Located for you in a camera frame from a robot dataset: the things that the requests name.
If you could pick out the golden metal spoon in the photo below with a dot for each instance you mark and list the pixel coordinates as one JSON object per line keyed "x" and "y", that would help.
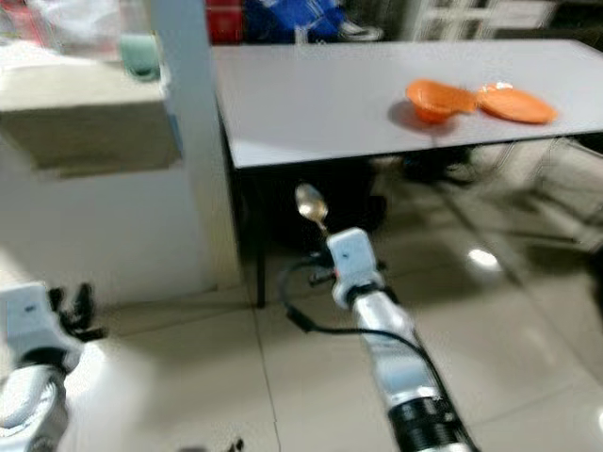
{"x": 309, "y": 201}

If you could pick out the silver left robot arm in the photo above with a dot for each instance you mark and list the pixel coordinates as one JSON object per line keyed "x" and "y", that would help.
{"x": 28, "y": 410}

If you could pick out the grey dining table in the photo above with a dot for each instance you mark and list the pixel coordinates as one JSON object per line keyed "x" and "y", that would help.
{"x": 320, "y": 94}

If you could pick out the beige woven cloth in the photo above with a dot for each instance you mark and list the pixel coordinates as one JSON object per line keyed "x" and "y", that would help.
{"x": 94, "y": 122}

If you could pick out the orange plastic bowl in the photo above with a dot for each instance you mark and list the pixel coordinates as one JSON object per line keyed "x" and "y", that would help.
{"x": 433, "y": 99}

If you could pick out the white sneaker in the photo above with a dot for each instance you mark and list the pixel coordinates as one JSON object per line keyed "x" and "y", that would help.
{"x": 358, "y": 32}

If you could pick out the blue bag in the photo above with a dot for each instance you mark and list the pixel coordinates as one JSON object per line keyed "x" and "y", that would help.
{"x": 292, "y": 19}

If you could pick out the orange plastic plate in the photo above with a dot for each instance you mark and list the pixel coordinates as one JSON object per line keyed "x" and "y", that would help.
{"x": 518, "y": 104}

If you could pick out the red box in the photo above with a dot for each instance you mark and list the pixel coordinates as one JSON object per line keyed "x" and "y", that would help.
{"x": 224, "y": 21}

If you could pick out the green cup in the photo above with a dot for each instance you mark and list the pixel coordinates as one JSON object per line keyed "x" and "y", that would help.
{"x": 140, "y": 58}

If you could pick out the white cabinet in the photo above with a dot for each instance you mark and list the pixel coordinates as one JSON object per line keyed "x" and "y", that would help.
{"x": 471, "y": 14}

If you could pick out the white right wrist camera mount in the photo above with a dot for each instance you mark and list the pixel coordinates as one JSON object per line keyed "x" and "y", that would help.
{"x": 353, "y": 256}

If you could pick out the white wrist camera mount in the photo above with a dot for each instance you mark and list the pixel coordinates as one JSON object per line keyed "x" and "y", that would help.
{"x": 353, "y": 256}
{"x": 33, "y": 320}

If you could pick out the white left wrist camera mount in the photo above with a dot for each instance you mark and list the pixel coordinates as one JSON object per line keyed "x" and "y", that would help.
{"x": 33, "y": 320}

